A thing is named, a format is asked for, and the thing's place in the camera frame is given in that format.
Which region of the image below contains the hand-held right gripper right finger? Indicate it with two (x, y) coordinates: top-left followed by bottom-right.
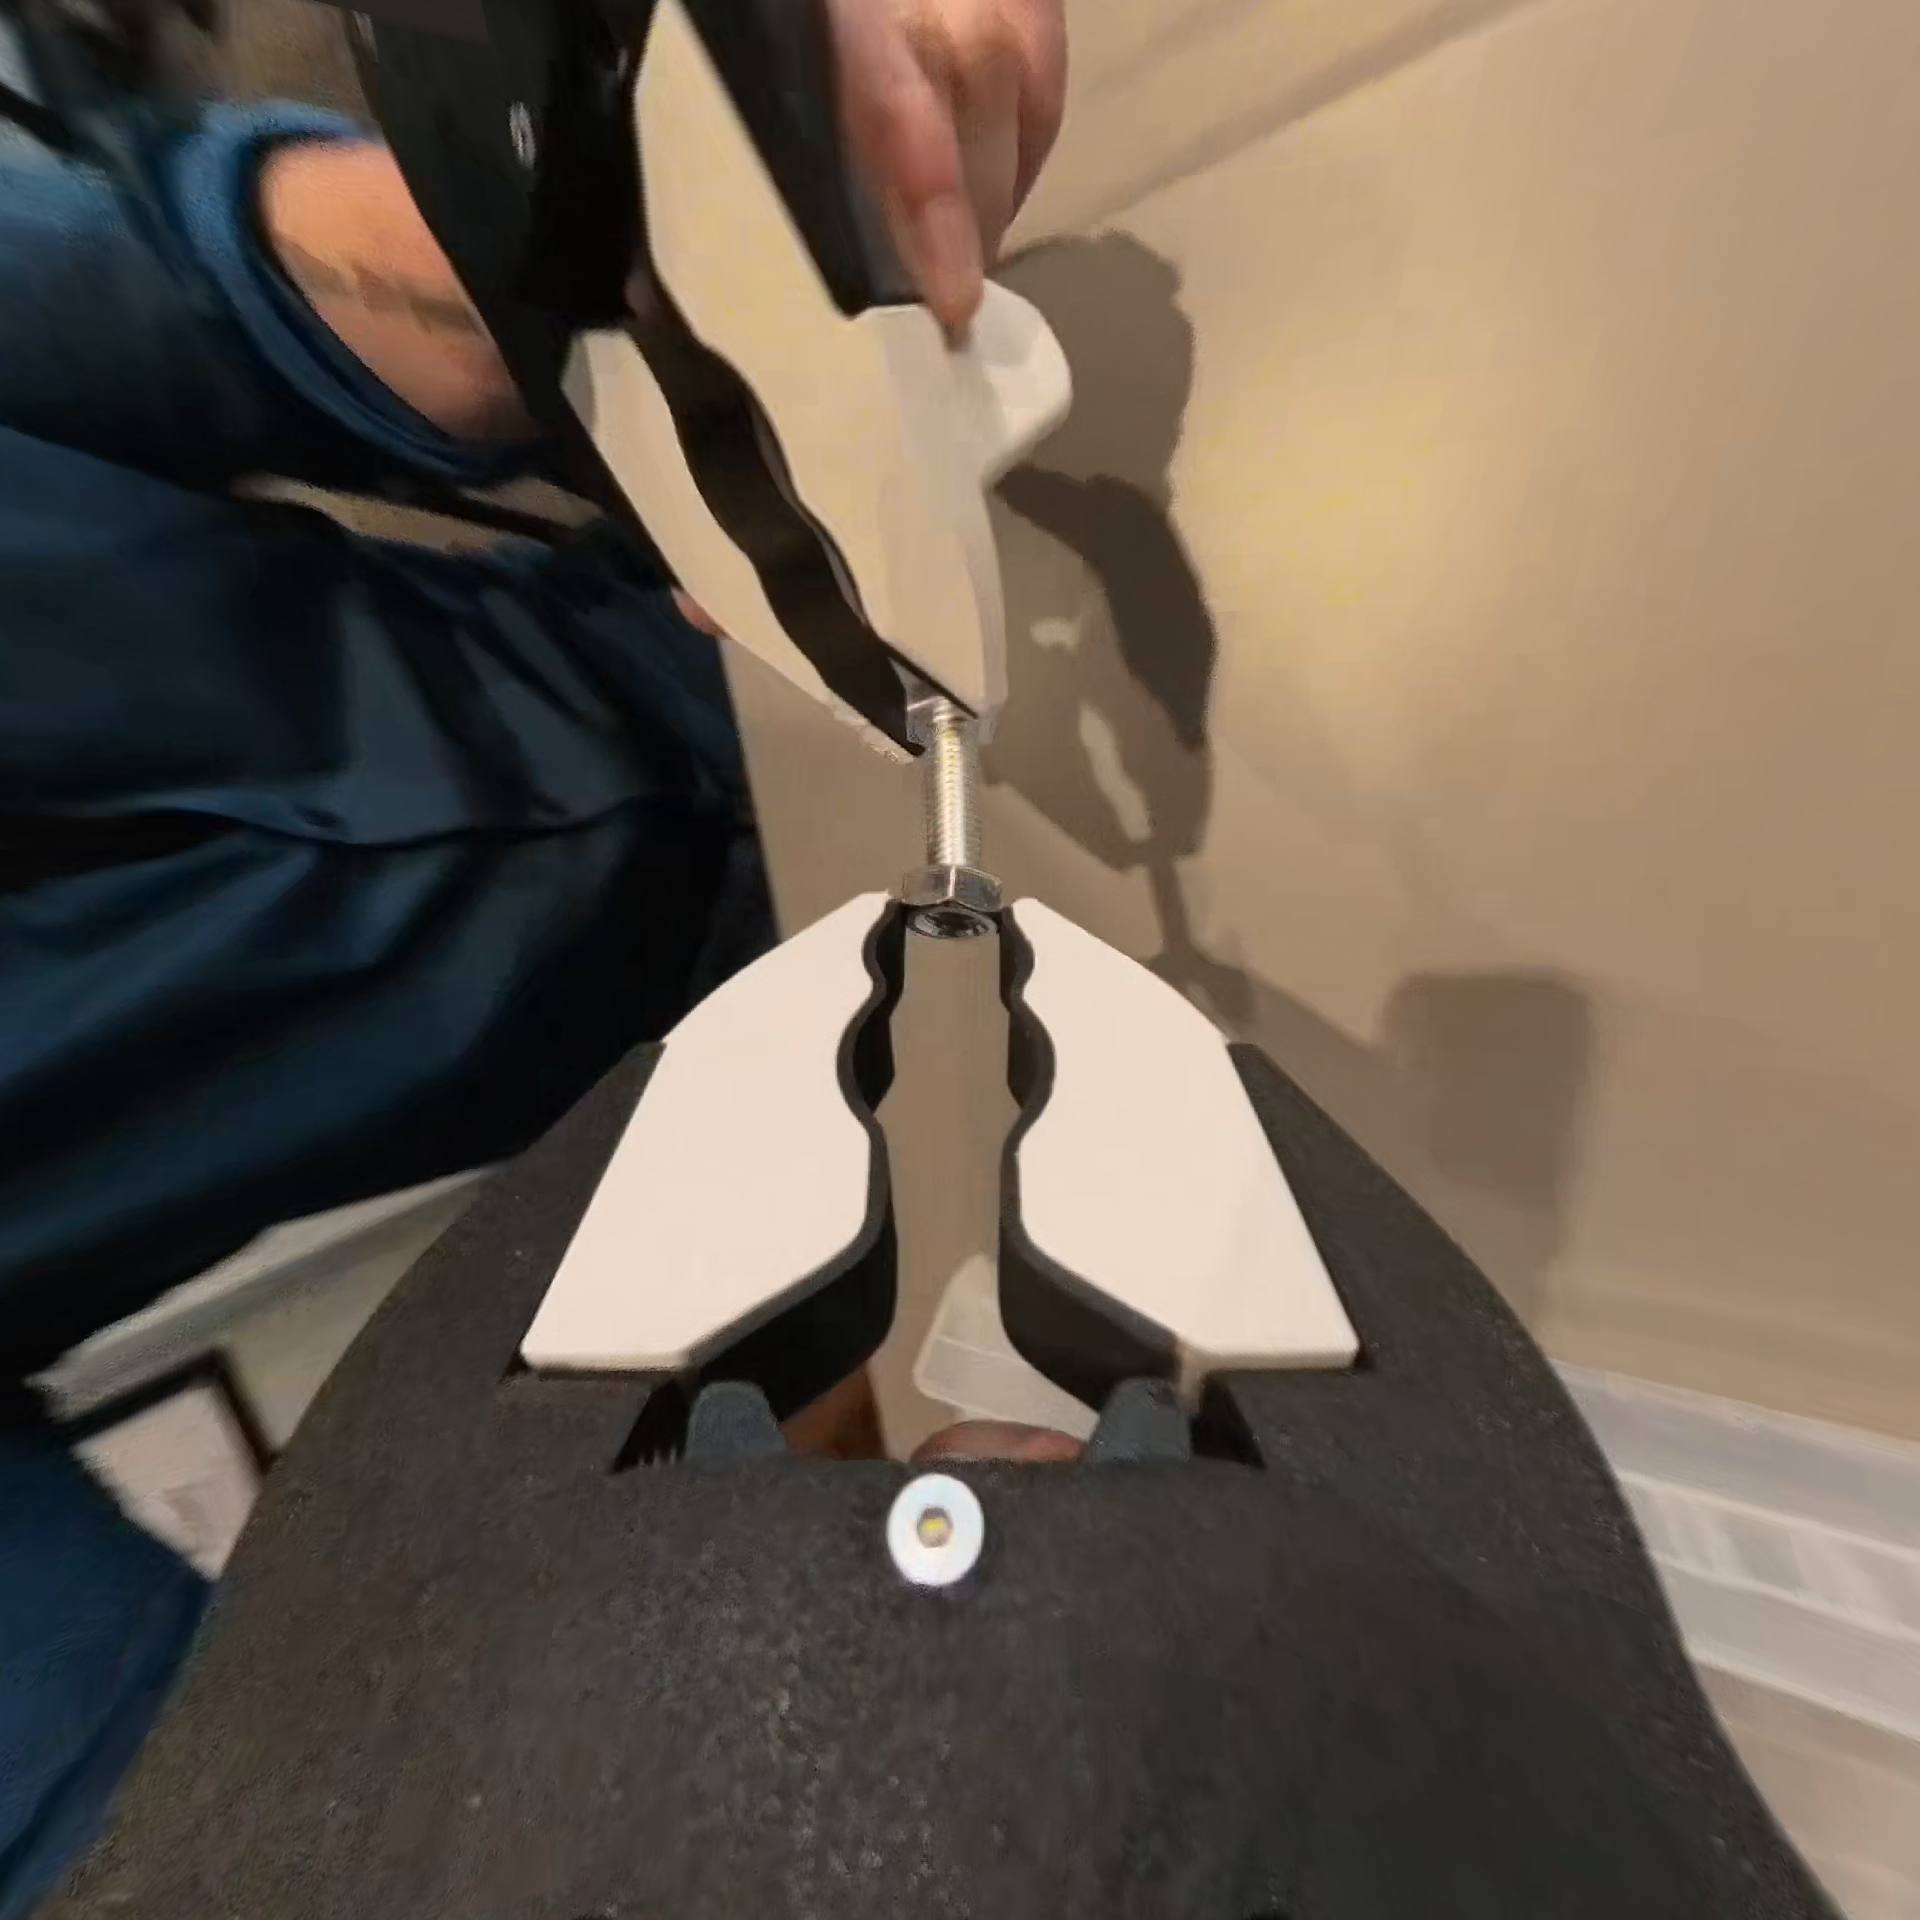
(1000, 893), (1364, 1376)

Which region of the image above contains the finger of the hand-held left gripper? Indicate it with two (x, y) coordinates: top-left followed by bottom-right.
(634, 0), (1010, 724)
(570, 286), (940, 758)

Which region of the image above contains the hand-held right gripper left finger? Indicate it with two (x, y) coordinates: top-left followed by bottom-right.
(519, 890), (906, 1374)

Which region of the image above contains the steel hex bolt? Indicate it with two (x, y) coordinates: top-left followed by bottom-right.
(908, 697), (992, 873)

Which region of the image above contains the steel hex nut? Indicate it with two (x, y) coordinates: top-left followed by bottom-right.
(897, 862), (1003, 950)

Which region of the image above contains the person's left forearm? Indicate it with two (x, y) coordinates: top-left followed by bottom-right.
(259, 142), (549, 452)

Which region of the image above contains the person's left hand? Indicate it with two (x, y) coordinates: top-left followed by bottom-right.
(675, 0), (1073, 641)

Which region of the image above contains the person's blue shirt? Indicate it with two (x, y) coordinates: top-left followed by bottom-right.
(0, 97), (777, 1920)

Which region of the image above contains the clear plastic bin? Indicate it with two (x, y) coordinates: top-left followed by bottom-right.
(908, 1252), (1920, 1749)

